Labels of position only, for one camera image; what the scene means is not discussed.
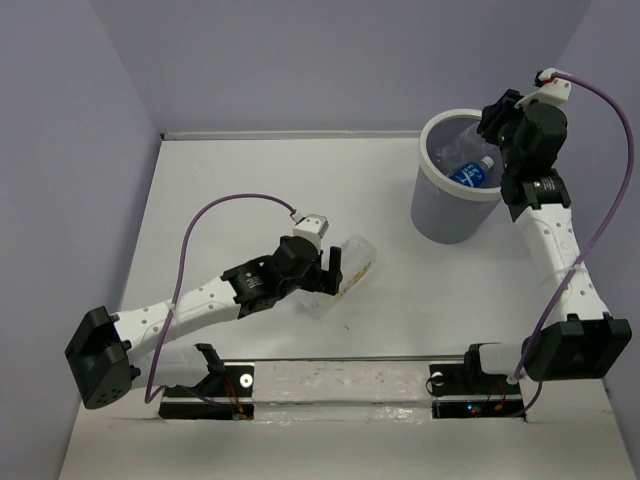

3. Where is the large ribbed clear bottle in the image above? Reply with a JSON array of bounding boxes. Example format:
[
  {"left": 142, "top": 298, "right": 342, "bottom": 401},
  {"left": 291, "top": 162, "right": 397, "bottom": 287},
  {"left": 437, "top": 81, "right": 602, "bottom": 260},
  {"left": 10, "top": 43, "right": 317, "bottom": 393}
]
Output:
[{"left": 299, "top": 234, "right": 377, "bottom": 318}]

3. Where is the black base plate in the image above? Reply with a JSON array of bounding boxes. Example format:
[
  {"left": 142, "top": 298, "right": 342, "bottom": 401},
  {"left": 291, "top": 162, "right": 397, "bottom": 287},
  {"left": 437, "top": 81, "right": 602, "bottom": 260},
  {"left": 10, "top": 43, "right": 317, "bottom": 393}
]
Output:
[
  {"left": 425, "top": 344, "right": 526, "bottom": 420},
  {"left": 158, "top": 343, "right": 255, "bottom": 421}
]

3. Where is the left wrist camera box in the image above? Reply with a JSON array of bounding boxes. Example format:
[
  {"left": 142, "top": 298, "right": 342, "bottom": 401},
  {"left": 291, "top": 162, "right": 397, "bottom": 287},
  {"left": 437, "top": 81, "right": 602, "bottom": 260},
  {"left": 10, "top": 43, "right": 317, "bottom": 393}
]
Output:
[{"left": 292, "top": 214, "right": 329, "bottom": 251}]

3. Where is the grey bin with white rim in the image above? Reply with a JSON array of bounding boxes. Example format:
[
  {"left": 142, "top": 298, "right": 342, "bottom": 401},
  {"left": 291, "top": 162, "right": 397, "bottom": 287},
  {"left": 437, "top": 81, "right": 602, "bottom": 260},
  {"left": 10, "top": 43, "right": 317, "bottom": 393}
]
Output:
[{"left": 410, "top": 109, "right": 503, "bottom": 244}]

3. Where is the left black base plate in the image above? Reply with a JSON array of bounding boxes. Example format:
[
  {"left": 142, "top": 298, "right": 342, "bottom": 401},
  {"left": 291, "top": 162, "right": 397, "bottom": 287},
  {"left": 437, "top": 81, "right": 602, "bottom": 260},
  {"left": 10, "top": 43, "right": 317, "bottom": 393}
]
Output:
[{"left": 158, "top": 343, "right": 255, "bottom": 421}]

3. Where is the blue label bottle white cap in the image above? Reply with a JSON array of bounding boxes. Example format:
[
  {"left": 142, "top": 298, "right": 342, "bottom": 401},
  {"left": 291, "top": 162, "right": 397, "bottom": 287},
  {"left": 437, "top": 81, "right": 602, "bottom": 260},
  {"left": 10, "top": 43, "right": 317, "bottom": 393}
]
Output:
[{"left": 449, "top": 156, "right": 495, "bottom": 188}]

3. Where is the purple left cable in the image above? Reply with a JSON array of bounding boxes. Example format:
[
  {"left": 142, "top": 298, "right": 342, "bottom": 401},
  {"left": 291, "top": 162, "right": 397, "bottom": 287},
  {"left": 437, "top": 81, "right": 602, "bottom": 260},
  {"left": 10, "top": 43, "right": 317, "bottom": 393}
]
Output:
[{"left": 143, "top": 193, "right": 301, "bottom": 406}]

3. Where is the crushed clear bottle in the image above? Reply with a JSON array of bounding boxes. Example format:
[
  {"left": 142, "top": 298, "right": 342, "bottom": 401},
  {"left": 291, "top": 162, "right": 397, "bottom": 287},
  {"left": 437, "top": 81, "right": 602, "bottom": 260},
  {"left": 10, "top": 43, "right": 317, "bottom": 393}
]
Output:
[{"left": 434, "top": 121, "right": 499, "bottom": 177}]

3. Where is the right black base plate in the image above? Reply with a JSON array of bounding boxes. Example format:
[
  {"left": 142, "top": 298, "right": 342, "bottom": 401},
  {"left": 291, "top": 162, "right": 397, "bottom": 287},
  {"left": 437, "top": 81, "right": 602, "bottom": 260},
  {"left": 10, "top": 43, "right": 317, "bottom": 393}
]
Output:
[{"left": 425, "top": 344, "right": 526, "bottom": 420}]

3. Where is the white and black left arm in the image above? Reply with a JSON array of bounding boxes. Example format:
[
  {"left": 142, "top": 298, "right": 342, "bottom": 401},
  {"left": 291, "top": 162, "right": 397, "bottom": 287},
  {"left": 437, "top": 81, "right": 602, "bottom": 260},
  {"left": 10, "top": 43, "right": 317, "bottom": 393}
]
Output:
[{"left": 65, "top": 236, "right": 343, "bottom": 410}]

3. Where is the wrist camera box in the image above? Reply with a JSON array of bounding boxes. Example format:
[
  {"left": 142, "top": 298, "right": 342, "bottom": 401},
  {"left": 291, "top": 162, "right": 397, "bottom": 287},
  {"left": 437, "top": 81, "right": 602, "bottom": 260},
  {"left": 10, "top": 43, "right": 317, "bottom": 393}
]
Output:
[
  {"left": 515, "top": 68, "right": 572, "bottom": 110},
  {"left": 292, "top": 214, "right": 329, "bottom": 251}
]

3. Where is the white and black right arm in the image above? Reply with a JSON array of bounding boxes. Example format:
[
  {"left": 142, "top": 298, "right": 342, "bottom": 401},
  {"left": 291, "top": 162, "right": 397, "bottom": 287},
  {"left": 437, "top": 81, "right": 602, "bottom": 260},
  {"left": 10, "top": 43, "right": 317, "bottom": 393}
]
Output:
[{"left": 460, "top": 89, "right": 632, "bottom": 392}]

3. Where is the white foam strip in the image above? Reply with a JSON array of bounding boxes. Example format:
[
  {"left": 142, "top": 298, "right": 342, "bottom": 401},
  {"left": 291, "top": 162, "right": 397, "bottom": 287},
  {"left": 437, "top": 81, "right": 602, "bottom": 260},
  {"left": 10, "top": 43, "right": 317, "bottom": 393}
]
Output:
[{"left": 252, "top": 360, "right": 433, "bottom": 423}]

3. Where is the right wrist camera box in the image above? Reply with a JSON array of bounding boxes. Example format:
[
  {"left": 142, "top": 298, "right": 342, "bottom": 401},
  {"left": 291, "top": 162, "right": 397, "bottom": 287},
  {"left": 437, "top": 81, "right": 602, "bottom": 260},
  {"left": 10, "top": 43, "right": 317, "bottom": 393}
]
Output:
[{"left": 515, "top": 68, "right": 572, "bottom": 110}]

